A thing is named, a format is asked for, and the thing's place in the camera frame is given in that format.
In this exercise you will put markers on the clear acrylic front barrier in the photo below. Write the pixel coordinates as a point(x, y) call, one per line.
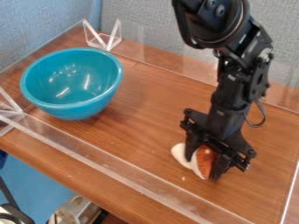
point(151, 186)

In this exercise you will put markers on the clear acrylic back barrier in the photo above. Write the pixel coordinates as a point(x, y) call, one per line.
point(281, 96)

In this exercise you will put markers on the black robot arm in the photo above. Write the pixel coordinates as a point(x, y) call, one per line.
point(221, 25)

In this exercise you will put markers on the clear acrylic barrier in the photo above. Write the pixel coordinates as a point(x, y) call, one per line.
point(281, 96)
point(151, 186)

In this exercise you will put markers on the grey metal bracket below table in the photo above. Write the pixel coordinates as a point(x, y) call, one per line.
point(76, 211)

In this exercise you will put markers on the blue bowl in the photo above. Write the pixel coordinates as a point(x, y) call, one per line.
point(71, 83)

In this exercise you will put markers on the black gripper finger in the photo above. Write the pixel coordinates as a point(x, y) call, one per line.
point(221, 166)
point(193, 143)

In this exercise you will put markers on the clear acrylic left bracket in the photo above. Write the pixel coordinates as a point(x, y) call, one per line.
point(11, 113)

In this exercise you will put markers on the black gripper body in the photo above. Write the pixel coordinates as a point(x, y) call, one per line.
point(219, 131)

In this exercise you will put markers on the clear acrylic corner bracket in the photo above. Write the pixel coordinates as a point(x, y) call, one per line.
point(100, 40)

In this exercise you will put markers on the toy mushroom brown cap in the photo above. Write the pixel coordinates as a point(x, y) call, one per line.
point(202, 159)

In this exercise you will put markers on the black chair part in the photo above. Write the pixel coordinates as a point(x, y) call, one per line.
point(11, 214)

